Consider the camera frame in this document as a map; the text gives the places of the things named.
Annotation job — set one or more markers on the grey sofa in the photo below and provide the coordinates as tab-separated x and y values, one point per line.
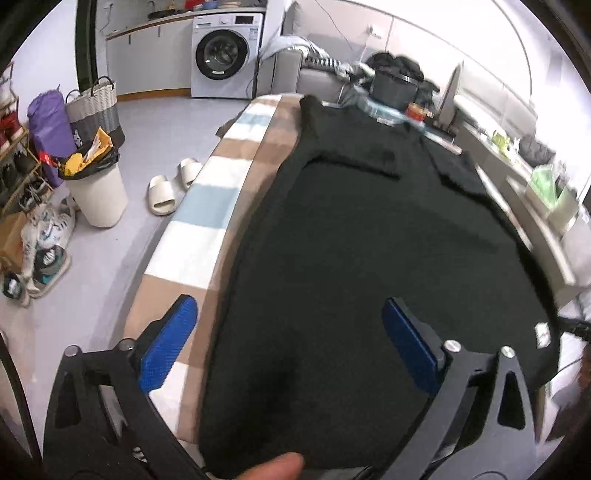
303	43

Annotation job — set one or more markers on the black trash bag with wrappers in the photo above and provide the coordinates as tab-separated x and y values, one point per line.
93	157

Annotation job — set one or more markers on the red bowl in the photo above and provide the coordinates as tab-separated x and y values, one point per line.
416	112

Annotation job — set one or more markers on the kitchen counter cabinet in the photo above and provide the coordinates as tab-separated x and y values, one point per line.
154	60

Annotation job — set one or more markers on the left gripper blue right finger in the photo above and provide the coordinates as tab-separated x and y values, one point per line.
478	423

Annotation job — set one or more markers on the pile of black clothes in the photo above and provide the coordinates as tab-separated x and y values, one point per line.
401	64

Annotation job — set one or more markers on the right hand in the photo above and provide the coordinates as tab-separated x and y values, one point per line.
583	378

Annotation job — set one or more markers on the purple bag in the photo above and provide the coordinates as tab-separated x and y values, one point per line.
51	132

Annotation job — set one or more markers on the teal green sneaker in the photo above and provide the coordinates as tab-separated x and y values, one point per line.
50	264

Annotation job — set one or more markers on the right cream slipper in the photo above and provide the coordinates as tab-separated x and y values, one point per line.
189	168

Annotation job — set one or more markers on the checkered bed cover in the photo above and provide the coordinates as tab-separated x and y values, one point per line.
194	253

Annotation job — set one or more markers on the black knit sweater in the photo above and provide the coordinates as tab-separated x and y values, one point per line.
358	213

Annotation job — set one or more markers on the white sneakers pile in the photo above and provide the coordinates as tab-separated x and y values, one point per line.
47	225

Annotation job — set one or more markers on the wooden shoe rack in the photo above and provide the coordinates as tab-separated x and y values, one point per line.
22	178

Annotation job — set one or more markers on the black cooking pot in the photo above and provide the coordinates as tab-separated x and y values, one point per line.
396	87

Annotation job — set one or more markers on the green plastic bag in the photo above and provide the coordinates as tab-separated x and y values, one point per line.
549	182

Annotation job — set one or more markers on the cardboard box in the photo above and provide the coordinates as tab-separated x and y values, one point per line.
11	249

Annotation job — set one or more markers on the white trash bin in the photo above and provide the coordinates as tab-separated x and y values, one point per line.
101	197

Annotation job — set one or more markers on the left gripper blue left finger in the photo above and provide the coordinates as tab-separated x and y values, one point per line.
101	423

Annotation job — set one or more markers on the left hand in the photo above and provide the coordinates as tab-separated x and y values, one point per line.
284	467

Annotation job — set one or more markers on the woven grey white basket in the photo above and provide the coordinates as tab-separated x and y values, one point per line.
93	108

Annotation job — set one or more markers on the white washing machine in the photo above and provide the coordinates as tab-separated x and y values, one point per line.
225	55

